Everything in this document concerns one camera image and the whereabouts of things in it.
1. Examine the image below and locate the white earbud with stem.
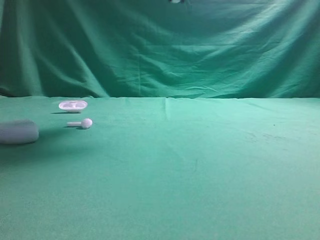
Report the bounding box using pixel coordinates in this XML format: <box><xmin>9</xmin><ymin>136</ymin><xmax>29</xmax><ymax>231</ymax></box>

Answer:
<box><xmin>66</xmin><ymin>118</ymin><xmax>93</xmax><ymax>130</ymax></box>

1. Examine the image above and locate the white earbud case tray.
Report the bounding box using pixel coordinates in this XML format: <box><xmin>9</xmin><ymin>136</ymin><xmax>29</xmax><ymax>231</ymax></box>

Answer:
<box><xmin>58</xmin><ymin>100</ymin><xmax>88</xmax><ymax>113</ymax></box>

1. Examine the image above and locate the white earbud case shell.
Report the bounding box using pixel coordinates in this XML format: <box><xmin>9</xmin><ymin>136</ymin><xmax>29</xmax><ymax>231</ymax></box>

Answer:
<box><xmin>0</xmin><ymin>120</ymin><xmax>39</xmax><ymax>145</ymax></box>

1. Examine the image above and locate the green cloth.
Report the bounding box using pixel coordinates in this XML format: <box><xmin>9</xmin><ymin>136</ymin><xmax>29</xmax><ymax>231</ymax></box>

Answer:
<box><xmin>0</xmin><ymin>0</ymin><xmax>320</xmax><ymax>240</ymax></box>

